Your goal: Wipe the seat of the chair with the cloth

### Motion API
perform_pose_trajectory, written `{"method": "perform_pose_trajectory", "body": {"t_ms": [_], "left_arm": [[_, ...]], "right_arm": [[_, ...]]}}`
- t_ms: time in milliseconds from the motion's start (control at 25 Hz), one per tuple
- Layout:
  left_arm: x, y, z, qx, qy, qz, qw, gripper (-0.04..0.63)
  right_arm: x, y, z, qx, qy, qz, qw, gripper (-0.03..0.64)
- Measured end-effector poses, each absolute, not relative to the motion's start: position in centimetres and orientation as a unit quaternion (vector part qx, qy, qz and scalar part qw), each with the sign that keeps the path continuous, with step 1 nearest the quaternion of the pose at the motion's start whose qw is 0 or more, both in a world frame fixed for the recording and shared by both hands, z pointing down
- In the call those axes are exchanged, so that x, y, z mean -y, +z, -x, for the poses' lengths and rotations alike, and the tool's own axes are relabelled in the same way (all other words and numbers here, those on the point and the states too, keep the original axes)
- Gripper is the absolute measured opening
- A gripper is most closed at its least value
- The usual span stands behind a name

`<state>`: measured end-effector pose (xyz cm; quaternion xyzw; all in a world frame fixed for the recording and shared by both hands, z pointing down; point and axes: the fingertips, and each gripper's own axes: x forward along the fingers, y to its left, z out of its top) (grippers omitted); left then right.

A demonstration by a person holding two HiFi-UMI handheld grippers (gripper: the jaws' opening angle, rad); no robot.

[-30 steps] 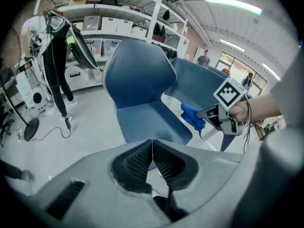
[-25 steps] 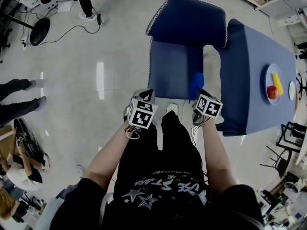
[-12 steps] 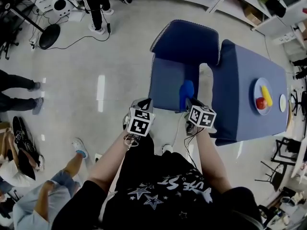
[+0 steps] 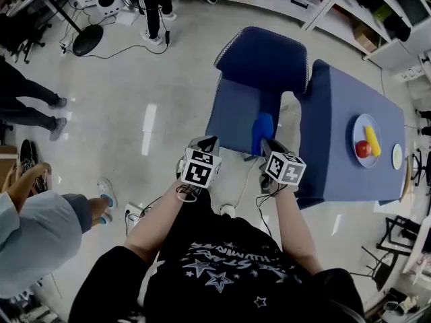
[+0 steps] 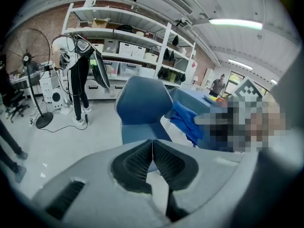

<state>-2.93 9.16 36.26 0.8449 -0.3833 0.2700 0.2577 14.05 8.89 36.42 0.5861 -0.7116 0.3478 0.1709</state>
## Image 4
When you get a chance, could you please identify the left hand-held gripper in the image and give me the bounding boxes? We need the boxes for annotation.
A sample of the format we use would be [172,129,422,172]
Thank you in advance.
[175,135,223,190]

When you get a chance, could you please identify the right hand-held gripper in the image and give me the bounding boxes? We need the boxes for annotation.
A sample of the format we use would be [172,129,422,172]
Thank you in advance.
[258,139,307,195]

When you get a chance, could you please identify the blue wiping cloth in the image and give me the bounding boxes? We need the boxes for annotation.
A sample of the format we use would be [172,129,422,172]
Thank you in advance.
[251,112,275,157]

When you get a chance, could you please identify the blue upholstered chair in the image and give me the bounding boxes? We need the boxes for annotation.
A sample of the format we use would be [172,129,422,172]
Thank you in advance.
[205,26,310,163]

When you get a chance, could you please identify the person's left forearm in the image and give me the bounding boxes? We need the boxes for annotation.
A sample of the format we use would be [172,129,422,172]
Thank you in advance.
[123,180,200,266]

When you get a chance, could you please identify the person's right forearm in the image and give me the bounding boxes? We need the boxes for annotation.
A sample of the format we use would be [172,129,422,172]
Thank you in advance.
[270,185,325,276]

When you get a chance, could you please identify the black office chair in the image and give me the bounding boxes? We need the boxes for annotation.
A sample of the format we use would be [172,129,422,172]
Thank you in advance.
[411,146,431,195]
[0,11,47,64]

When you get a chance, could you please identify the person's black trousers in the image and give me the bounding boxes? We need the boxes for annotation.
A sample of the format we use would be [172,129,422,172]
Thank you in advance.
[198,188,238,220]

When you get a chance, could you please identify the table with blue tablecloth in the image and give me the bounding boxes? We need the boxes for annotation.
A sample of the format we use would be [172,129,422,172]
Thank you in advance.
[295,59,407,211]

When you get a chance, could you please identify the light blue plate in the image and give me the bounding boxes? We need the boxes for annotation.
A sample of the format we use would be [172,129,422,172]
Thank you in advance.
[352,113,383,169]

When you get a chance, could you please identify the red apple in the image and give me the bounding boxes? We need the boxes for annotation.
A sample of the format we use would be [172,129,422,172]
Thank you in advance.
[354,139,373,159]

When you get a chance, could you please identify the white power strip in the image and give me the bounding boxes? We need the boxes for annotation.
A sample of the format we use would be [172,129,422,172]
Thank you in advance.
[124,202,145,219]

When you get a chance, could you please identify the small white plate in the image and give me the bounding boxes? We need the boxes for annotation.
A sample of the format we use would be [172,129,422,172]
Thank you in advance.
[391,143,404,171]

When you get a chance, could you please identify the person's black star-print shirt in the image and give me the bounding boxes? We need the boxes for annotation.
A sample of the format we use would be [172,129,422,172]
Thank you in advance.
[68,213,367,323]

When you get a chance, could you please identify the black folding stand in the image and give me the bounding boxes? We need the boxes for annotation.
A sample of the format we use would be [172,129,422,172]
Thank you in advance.
[350,213,422,291]

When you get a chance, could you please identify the small cardboard box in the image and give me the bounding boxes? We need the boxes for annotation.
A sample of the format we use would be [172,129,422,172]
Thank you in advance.
[352,21,378,54]

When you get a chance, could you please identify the tall white shelving rack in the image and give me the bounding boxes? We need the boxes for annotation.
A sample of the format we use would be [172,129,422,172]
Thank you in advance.
[304,0,431,71]

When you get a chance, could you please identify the low white drawer unit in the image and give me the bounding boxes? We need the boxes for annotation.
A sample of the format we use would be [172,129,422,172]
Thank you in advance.
[392,64,431,84]

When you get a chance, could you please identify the black standing fan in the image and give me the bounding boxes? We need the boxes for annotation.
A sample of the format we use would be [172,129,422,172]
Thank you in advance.
[40,0,104,58]

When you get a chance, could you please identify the large cardboard box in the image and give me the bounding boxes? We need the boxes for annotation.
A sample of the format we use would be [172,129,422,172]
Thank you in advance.
[0,144,18,190]

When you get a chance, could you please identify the white floor cable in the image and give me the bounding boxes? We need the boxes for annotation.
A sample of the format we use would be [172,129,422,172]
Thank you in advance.
[234,159,261,212]

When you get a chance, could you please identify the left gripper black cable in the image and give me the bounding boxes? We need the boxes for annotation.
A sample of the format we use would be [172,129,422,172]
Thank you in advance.
[174,183,203,204]

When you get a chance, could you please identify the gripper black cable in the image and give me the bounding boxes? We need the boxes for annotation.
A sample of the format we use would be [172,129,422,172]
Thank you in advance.
[255,185,290,238]
[174,183,203,204]

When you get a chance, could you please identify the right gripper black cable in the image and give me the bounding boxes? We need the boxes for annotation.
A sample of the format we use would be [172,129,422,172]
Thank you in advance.
[255,185,290,238]

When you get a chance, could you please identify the black power strip cable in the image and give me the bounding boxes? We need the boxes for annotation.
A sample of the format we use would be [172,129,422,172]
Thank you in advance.
[124,196,164,239]

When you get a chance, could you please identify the black power adapter cable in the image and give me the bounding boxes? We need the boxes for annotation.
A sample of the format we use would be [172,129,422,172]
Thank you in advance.
[59,28,172,61]

